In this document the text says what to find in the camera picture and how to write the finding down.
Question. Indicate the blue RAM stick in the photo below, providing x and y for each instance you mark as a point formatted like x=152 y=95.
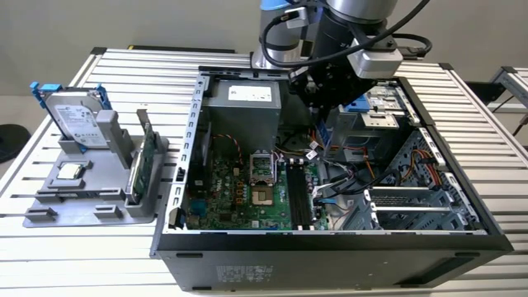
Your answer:
x=323 y=133

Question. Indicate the black RAM slot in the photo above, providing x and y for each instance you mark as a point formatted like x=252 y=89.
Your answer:
x=292 y=195
x=303 y=195
x=297 y=195
x=308 y=195

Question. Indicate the blue plastic drive latch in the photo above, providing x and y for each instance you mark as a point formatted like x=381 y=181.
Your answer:
x=357 y=105

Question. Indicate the grey power supply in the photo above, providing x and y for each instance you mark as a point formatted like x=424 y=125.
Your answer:
x=243 y=123

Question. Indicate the metal locking lever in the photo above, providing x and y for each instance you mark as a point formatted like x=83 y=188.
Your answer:
x=275 y=168

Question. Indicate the black table connector block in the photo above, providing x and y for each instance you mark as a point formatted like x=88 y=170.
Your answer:
x=487 y=91

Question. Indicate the CPU socket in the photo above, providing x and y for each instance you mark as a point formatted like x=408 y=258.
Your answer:
x=263 y=196

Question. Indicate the aluminium slat side table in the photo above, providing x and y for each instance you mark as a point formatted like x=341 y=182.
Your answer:
x=511 y=75

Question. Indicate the silver disk bay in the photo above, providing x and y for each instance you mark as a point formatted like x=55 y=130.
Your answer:
x=412 y=208

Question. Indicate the green motherboard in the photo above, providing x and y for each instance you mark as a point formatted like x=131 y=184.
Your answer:
x=223 y=198

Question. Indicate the graphics card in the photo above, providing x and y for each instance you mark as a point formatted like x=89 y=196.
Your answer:
x=141 y=173

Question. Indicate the black PC case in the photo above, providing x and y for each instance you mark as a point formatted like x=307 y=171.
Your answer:
x=329 y=266

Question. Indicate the grey parts rack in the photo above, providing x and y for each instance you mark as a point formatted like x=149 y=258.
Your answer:
x=105 y=179

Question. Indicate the hard disk in blue carrier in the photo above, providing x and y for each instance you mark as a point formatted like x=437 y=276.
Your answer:
x=72 y=114

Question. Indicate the silver CPU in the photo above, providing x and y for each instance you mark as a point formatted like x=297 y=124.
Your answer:
x=69 y=171

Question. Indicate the black round object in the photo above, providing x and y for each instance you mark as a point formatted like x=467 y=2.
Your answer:
x=12 y=139

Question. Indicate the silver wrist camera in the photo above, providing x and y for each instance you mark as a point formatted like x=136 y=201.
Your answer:
x=375 y=65

